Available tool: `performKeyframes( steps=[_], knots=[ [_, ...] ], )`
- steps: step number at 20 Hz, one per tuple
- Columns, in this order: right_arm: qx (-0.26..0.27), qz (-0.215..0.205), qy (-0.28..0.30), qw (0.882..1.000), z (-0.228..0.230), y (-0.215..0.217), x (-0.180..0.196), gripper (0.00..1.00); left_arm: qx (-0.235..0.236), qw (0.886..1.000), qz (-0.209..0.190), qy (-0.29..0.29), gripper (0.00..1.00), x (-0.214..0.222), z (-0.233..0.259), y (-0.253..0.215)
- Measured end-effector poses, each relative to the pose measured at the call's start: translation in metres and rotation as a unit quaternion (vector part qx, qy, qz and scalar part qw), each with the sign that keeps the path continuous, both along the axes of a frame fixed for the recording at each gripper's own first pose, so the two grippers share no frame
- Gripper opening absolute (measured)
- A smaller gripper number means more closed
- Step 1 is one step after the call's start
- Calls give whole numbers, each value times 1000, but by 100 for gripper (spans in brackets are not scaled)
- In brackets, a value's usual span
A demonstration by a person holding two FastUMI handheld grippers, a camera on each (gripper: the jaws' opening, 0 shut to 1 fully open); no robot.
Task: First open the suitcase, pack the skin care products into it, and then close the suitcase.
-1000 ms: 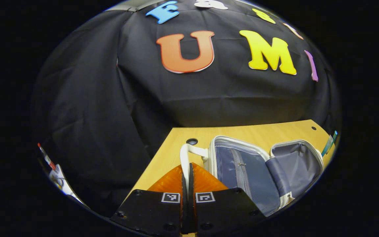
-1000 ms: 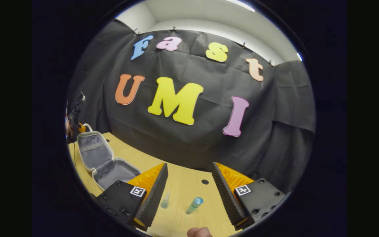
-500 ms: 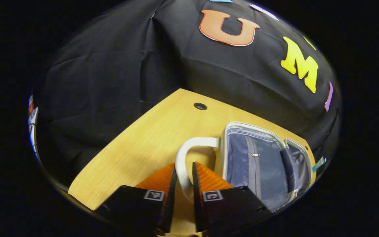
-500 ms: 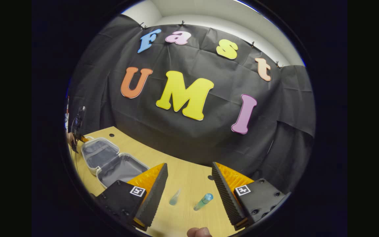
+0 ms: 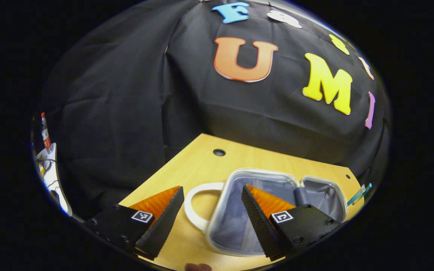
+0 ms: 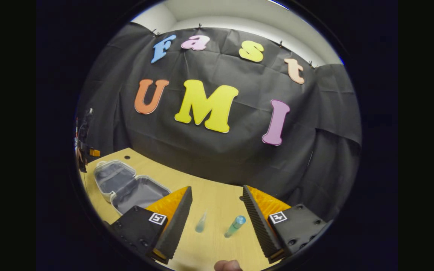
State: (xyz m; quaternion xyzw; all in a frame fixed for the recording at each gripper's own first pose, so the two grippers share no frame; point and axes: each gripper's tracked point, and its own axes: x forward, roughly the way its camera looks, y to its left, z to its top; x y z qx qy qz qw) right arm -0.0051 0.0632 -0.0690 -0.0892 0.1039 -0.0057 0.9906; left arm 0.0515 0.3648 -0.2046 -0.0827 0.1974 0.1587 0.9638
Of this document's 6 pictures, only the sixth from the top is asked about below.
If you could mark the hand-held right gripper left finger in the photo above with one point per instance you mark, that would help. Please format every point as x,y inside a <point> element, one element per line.
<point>177,222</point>

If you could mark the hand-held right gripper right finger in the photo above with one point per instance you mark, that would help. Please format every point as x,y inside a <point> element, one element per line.
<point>258,222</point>

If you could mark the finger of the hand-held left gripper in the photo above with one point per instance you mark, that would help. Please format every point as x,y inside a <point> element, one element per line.
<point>95,152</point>

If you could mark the light blue skincare tube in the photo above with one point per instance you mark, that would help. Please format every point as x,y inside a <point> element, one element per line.
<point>201,223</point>

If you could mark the blue capped skincare bottle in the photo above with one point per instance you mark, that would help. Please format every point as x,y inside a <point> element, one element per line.
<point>235,226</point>

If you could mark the white suitcase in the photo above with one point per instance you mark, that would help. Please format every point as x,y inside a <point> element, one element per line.
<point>138,192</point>

